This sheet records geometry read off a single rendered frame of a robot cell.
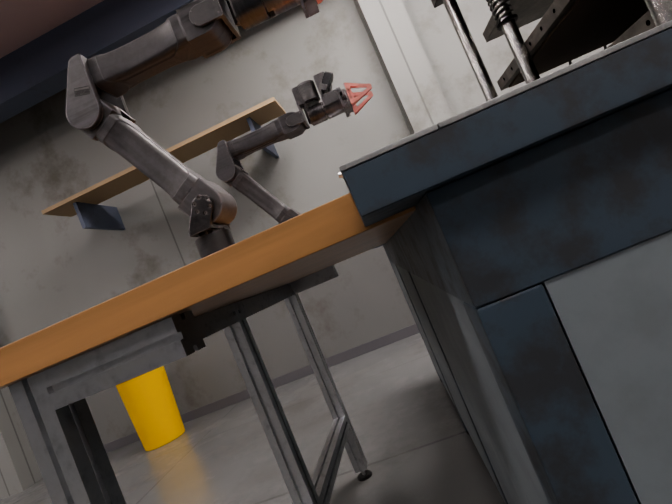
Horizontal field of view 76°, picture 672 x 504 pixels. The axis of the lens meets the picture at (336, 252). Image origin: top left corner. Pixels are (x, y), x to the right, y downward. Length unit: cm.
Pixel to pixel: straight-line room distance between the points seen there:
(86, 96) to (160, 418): 320
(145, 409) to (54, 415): 324
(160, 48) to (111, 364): 53
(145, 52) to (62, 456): 61
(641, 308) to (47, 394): 57
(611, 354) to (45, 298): 476
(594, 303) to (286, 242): 26
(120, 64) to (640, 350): 82
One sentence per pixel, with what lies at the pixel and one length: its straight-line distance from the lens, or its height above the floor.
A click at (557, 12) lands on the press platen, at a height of 125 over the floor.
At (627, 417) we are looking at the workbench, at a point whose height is 56.
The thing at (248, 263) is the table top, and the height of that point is 77.
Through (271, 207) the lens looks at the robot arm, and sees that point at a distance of 134.
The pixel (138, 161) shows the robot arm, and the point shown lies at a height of 103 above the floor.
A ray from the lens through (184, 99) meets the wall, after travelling 425.
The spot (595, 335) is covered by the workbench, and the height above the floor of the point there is 62.
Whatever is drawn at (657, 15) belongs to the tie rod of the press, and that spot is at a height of 99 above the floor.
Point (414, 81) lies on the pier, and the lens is 357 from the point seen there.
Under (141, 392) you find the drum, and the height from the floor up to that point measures 45.
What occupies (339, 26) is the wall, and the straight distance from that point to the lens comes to 406.
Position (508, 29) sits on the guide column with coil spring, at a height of 136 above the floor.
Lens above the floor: 74
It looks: 2 degrees up
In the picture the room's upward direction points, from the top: 23 degrees counter-clockwise
